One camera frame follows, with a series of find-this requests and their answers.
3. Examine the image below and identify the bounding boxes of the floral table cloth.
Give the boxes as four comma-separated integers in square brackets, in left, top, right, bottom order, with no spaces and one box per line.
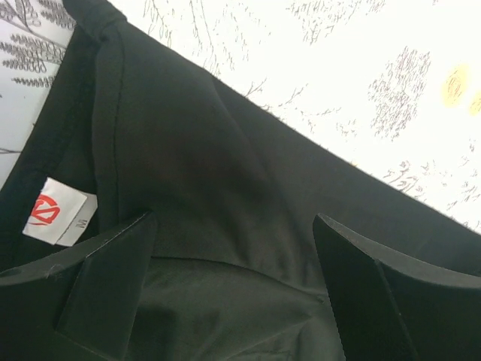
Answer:
[1,1,480,248]

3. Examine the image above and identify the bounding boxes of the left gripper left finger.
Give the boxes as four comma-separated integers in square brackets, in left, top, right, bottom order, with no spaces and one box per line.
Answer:
[1,213,156,360]

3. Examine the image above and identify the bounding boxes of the black t shirt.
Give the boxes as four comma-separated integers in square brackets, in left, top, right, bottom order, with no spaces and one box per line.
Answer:
[1,1,480,360]

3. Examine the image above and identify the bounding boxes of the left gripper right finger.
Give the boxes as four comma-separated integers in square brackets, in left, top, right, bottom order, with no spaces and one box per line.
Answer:
[313,215,480,360]

